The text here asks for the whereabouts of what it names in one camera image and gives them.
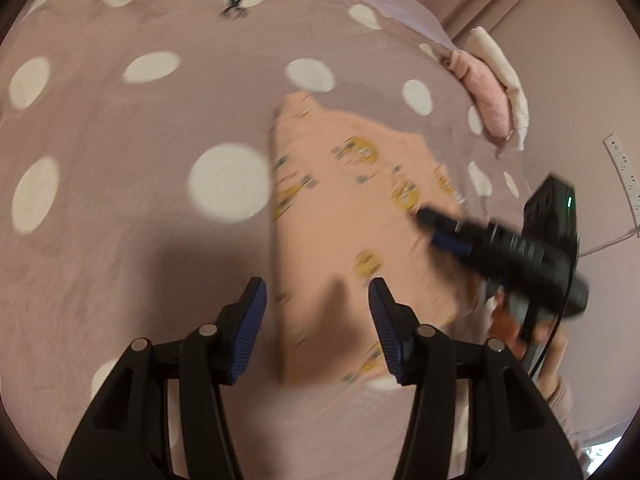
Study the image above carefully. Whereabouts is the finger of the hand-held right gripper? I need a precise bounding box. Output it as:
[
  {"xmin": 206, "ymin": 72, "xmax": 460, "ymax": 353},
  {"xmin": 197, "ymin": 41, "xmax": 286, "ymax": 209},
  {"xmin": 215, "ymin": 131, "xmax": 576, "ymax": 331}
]
[
  {"xmin": 416, "ymin": 207, "xmax": 478, "ymax": 236},
  {"xmin": 430, "ymin": 229, "xmax": 478, "ymax": 262}
]

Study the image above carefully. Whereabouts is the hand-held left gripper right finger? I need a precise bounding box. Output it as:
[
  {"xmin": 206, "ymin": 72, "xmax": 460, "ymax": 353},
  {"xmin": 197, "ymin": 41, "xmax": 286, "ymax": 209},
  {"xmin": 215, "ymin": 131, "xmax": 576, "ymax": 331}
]
[{"xmin": 367, "ymin": 277, "xmax": 583, "ymax": 480}]

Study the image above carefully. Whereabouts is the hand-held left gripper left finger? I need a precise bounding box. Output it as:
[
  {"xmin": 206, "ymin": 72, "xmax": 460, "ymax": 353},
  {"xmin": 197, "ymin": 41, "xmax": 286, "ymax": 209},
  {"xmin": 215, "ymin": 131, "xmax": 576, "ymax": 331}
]
[{"xmin": 57, "ymin": 276, "xmax": 268, "ymax": 480}]

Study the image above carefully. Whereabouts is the pink cartoon print shirt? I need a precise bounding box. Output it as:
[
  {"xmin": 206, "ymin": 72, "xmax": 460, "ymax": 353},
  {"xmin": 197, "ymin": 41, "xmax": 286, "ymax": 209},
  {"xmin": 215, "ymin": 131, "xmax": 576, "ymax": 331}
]
[{"xmin": 270, "ymin": 92, "xmax": 481, "ymax": 386}]

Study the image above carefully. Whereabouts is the person's right forearm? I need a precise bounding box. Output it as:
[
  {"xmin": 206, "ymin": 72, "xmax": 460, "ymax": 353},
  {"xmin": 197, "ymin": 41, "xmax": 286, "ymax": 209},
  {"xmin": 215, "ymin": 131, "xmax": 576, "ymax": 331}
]
[{"xmin": 542, "ymin": 375, "xmax": 581, "ymax": 461}]

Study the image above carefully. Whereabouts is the person's right hand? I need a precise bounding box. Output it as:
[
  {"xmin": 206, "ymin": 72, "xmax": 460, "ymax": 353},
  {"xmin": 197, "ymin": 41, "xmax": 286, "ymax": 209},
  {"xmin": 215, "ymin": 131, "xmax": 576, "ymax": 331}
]
[{"xmin": 487, "ymin": 290, "xmax": 571, "ymax": 401}]

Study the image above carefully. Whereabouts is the white power strip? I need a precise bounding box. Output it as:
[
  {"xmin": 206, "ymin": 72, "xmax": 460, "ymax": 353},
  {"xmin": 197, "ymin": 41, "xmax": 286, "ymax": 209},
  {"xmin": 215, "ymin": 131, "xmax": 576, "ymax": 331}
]
[{"xmin": 603, "ymin": 132, "xmax": 640, "ymax": 226}]

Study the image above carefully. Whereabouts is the pink folded cloth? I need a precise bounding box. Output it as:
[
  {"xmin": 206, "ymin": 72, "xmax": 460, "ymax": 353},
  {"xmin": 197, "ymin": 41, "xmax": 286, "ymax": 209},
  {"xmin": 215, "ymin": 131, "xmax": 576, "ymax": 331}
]
[{"xmin": 440, "ymin": 50, "xmax": 516, "ymax": 141}]

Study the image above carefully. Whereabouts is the mauve polka dot blanket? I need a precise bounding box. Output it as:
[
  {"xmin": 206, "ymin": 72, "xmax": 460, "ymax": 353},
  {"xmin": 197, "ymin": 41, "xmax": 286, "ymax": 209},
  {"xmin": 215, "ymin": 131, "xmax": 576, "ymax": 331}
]
[{"xmin": 0, "ymin": 0, "xmax": 536, "ymax": 480}]

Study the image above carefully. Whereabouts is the white folded cloth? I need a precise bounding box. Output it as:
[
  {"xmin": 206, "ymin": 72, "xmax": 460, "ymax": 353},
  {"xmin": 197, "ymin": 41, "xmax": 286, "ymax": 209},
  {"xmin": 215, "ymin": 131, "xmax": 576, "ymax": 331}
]
[{"xmin": 465, "ymin": 26, "xmax": 531, "ymax": 152}]

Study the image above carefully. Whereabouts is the lilac bed sheet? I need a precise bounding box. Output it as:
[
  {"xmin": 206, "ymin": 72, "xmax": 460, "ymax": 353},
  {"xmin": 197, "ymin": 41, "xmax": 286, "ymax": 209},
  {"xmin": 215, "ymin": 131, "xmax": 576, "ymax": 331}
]
[{"xmin": 345, "ymin": 0, "xmax": 451, "ymax": 46}]

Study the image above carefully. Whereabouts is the white cable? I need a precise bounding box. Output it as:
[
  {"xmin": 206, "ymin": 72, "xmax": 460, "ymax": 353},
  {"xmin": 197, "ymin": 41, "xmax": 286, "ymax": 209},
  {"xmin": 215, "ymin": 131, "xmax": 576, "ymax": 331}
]
[{"xmin": 580, "ymin": 227, "xmax": 640, "ymax": 258}]

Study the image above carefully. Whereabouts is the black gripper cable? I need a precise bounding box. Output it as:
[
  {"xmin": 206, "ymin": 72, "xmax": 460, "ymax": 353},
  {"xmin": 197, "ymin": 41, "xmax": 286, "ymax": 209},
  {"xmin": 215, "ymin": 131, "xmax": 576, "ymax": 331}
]
[{"xmin": 520, "ymin": 270, "xmax": 576, "ymax": 376}]

